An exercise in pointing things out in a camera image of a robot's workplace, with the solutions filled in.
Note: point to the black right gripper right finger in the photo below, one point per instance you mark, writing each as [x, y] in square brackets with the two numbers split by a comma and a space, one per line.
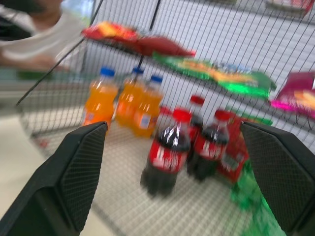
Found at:
[283, 172]

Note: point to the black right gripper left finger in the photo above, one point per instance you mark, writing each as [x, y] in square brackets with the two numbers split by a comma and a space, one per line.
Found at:
[61, 177]

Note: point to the red snack bag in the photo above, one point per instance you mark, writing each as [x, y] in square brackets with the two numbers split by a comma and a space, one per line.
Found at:
[235, 155]

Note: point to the cola bottle red cap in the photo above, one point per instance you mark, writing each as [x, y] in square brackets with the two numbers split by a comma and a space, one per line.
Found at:
[165, 157]
[209, 150]
[195, 115]

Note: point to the magenta chip bag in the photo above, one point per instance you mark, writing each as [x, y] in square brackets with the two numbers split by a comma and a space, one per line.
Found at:
[295, 96]

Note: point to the orange soda bottle blue cap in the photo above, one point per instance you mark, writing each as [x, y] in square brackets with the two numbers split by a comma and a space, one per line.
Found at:
[128, 100]
[147, 110]
[99, 103]

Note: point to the green chip bag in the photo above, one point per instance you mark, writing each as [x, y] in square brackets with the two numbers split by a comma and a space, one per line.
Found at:
[221, 76]

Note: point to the person in white shirt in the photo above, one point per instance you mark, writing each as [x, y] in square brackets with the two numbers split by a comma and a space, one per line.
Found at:
[32, 41]

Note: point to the red yellow chip bag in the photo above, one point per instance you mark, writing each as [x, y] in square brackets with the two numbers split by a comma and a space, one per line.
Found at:
[110, 33]

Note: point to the dark red chip bag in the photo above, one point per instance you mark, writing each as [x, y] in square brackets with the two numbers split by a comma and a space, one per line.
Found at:
[162, 46]

